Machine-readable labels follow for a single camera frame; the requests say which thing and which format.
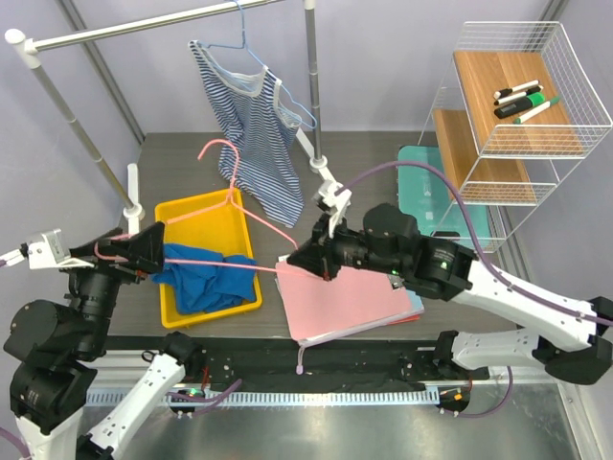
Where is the green highlighter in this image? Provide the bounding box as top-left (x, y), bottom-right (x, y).
top-left (493, 92), bottom-right (546, 119)

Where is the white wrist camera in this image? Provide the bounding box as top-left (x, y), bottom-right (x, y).
top-left (313, 179), bottom-right (352, 238)
top-left (1, 229), bottom-right (95, 270)

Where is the blue white striped tank top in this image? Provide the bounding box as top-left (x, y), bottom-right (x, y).
top-left (189, 40), bottom-right (304, 227)

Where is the pink wire hanger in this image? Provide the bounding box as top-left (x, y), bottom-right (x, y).
top-left (93, 138), bottom-right (312, 279)

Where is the green white pen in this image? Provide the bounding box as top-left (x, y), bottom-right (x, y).
top-left (513, 96), bottom-right (560, 125)

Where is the white slotted cable duct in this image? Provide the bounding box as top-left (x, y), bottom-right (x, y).
top-left (86, 387), bottom-right (440, 408)

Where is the white wire shelf rack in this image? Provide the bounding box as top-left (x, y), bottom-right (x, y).
top-left (426, 21), bottom-right (612, 246)

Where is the pink clipboard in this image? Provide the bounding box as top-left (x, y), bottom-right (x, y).
top-left (276, 261), bottom-right (416, 341)

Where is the light blue clipboard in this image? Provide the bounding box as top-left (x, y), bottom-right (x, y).
top-left (406, 290), bottom-right (424, 315)

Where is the silver white clothes rack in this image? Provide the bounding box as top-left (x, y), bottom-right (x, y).
top-left (5, 1), bottom-right (338, 234)

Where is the black white marker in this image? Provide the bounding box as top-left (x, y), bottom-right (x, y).
top-left (493, 85), bottom-right (544, 106)
top-left (493, 80), bottom-right (539, 100)

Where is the blue wire hanger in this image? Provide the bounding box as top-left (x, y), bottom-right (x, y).
top-left (198, 0), bottom-right (320, 129)

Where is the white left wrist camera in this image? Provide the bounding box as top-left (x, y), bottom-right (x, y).
top-left (1, 229), bottom-right (95, 270)

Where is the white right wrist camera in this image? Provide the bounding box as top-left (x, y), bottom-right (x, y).
top-left (313, 179), bottom-right (352, 238)

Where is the lower wooden shelf board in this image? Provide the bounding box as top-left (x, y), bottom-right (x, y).
top-left (432, 108), bottom-right (536, 206)

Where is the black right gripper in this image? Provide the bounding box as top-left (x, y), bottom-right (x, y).
top-left (288, 207), bottom-right (403, 278)

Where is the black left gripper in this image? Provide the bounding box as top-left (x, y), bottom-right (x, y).
top-left (60, 218), bottom-right (168, 353)

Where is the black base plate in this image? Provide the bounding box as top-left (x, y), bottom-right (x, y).
top-left (95, 334), bottom-right (490, 394)

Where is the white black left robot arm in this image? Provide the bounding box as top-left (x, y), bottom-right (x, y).
top-left (1, 222), bottom-right (205, 459)

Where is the yellow plastic tray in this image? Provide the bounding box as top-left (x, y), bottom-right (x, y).
top-left (155, 190), bottom-right (262, 329)

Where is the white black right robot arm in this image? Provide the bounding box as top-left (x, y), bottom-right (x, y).
top-left (287, 203), bottom-right (612, 385)

